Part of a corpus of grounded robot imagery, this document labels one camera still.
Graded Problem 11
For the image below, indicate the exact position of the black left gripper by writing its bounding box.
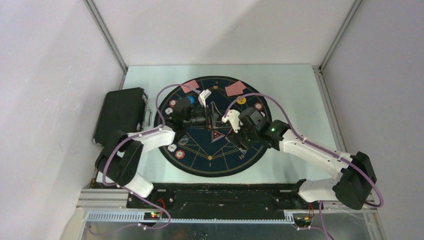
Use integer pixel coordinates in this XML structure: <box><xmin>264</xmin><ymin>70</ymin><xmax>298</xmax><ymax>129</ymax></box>
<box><xmin>183</xmin><ymin>102</ymin><xmax>233</xmax><ymax>132</ymax></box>

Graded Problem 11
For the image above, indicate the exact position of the red poker chip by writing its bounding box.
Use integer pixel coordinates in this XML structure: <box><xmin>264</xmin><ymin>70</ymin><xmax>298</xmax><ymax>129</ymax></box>
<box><xmin>169</xmin><ymin>99</ymin><xmax>177</xmax><ymax>108</ymax></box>
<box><xmin>175</xmin><ymin>150</ymin><xmax>186</xmax><ymax>160</ymax></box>
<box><xmin>254</xmin><ymin>102</ymin><xmax>264</xmax><ymax>111</ymax></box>

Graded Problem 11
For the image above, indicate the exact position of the blue small blind button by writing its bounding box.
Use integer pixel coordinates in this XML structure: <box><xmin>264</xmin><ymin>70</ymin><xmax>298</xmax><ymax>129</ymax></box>
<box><xmin>187</xmin><ymin>96</ymin><xmax>195</xmax><ymax>104</ymax></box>

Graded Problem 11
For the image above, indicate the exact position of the red playing card deck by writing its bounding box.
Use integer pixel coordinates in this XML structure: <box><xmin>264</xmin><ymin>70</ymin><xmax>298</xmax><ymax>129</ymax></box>
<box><xmin>227</xmin><ymin>134</ymin><xmax>248</xmax><ymax>154</ymax></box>

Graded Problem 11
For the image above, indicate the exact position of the single red playing card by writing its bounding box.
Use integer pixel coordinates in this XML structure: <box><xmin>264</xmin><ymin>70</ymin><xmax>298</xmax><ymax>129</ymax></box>
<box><xmin>181</xmin><ymin>79</ymin><xmax>200</xmax><ymax>94</ymax></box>

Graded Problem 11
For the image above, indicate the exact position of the yellow big blind button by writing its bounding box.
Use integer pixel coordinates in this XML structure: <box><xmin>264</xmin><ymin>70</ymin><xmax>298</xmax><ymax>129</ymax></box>
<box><xmin>236</xmin><ymin>97</ymin><xmax>247</xmax><ymax>105</ymax></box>

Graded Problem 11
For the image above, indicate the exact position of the white poker chip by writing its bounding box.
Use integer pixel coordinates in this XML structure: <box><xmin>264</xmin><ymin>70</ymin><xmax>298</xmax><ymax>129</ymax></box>
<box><xmin>167</xmin><ymin>144</ymin><xmax>177</xmax><ymax>153</ymax></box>

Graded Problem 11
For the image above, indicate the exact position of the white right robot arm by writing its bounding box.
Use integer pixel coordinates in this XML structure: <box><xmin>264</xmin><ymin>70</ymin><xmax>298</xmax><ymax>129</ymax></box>
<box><xmin>222</xmin><ymin>107</ymin><xmax>377</xmax><ymax>210</ymax></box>

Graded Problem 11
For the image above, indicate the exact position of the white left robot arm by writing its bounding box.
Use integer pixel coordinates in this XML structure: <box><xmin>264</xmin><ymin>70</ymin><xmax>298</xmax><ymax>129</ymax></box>
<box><xmin>94</xmin><ymin>97</ymin><xmax>213</xmax><ymax>208</ymax></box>

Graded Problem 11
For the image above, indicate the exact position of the clear round button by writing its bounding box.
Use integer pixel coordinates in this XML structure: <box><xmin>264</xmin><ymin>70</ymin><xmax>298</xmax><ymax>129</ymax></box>
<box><xmin>178</xmin><ymin>135</ymin><xmax>189</xmax><ymax>145</ymax></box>

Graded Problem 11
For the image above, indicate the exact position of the red triangular marker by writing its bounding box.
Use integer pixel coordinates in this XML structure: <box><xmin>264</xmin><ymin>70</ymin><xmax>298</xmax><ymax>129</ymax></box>
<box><xmin>211</xmin><ymin>130</ymin><xmax>225</xmax><ymax>143</ymax></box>

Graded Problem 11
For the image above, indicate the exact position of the round dark poker mat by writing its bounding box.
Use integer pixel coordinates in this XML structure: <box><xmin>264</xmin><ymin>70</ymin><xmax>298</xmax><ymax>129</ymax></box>
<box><xmin>159</xmin><ymin>76</ymin><xmax>272</xmax><ymax>178</ymax></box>

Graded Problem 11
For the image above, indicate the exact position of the black carrying case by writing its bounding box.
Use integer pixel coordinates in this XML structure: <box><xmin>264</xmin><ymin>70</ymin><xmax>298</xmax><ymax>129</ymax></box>
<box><xmin>93</xmin><ymin>87</ymin><xmax>148</xmax><ymax>147</ymax></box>

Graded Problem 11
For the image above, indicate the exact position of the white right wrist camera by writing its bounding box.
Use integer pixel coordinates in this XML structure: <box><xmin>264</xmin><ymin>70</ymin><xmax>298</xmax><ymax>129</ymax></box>
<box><xmin>221</xmin><ymin>109</ymin><xmax>241</xmax><ymax>133</ymax></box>

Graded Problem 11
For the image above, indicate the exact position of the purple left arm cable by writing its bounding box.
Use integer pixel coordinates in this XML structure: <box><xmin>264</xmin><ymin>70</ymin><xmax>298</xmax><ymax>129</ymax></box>
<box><xmin>79</xmin><ymin>83</ymin><xmax>203</xmax><ymax>237</ymax></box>

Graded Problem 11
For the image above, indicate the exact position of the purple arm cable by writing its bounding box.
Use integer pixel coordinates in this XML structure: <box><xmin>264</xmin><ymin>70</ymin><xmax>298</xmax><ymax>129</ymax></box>
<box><xmin>222</xmin><ymin>92</ymin><xmax>385</xmax><ymax>240</ymax></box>
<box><xmin>79</xmin><ymin>83</ymin><xmax>203</xmax><ymax>237</ymax></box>

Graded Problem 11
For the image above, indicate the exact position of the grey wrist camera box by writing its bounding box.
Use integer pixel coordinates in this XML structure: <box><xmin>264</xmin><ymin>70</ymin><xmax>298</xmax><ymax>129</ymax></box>
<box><xmin>198</xmin><ymin>89</ymin><xmax>212</xmax><ymax>108</ymax></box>

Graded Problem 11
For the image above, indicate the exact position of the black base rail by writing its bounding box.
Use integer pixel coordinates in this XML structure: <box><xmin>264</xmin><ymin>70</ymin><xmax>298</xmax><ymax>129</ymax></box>
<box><xmin>91</xmin><ymin>181</ymin><xmax>360</xmax><ymax>220</ymax></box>

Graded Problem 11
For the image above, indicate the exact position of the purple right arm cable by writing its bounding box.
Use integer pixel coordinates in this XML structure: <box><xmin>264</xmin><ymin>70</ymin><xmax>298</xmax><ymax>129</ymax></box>
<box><xmin>222</xmin><ymin>92</ymin><xmax>385</xmax><ymax>240</ymax></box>

